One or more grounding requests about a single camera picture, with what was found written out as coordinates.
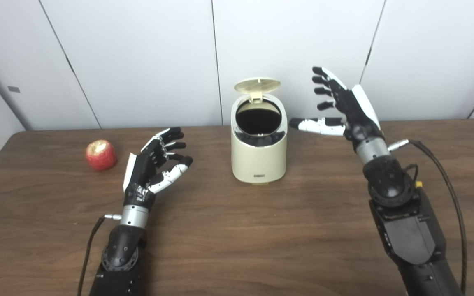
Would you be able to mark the red apple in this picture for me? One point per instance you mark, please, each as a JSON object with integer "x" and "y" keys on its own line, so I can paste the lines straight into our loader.
{"x": 101, "y": 156}

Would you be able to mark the black and white left hand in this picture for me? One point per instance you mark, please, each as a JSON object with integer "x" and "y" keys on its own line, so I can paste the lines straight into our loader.
{"x": 138, "y": 174}

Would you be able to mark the round cream bin lid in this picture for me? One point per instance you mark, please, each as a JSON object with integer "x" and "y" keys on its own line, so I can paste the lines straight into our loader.
{"x": 257, "y": 85}

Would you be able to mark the cream-colored bin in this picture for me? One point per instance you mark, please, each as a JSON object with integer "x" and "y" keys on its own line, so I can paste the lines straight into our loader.
{"x": 257, "y": 160}

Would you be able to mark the black and white right hand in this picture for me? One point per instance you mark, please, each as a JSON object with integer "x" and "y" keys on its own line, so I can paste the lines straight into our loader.
{"x": 354, "y": 113}

